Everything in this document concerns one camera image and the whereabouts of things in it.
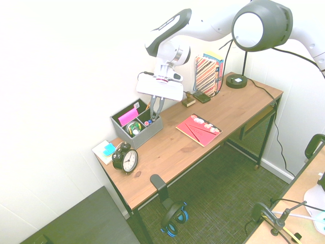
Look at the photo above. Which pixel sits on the black headphone hanger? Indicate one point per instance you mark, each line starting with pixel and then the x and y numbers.
pixel 160 186

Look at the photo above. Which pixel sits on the grey metal stand rod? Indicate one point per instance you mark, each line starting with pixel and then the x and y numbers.
pixel 285 216

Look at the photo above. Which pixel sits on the black table clamp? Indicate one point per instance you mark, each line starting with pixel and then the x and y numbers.
pixel 262 212

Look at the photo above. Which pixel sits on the grey felt desk organizer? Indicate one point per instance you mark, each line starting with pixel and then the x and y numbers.
pixel 148 133

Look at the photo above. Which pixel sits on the black and blue headphones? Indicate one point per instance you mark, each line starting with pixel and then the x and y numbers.
pixel 172 216

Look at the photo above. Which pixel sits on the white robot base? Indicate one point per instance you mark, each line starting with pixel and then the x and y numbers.
pixel 313 199

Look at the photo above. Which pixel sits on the wooden rubber stamp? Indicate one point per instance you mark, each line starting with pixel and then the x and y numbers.
pixel 188 101

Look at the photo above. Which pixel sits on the black twin bell alarm clock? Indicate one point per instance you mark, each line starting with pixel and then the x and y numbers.
pixel 127 160

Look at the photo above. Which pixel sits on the green tape roll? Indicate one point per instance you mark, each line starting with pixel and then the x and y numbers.
pixel 133 128

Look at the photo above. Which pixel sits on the orange pencil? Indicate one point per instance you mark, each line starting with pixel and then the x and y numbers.
pixel 148 105

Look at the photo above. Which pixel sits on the blue sticky note stack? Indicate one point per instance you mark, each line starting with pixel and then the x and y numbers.
pixel 108 148

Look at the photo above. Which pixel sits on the red notebook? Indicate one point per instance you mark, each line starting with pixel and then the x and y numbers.
pixel 199 129

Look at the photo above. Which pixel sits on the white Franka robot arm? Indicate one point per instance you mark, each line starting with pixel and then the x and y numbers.
pixel 203 28

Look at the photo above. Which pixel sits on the pink sticky note pad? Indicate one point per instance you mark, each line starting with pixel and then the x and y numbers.
pixel 128 116

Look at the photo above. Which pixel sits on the white qr code tag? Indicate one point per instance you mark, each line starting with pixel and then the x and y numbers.
pixel 137 104

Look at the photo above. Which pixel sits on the white notepad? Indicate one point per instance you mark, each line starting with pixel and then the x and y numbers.
pixel 100 151

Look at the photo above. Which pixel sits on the black metal desk frame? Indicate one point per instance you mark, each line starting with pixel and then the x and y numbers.
pixel 141 223

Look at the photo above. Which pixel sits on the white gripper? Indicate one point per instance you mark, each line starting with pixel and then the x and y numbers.
pixel 162 89

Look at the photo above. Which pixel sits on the black cabinet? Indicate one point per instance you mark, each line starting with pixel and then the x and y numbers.
pixel 81 221

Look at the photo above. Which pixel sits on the black desk lamp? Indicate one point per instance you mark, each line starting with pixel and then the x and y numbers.
pixel 237 81

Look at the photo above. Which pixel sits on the blue book with yellow top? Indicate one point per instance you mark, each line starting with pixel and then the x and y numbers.
pixel 220 73

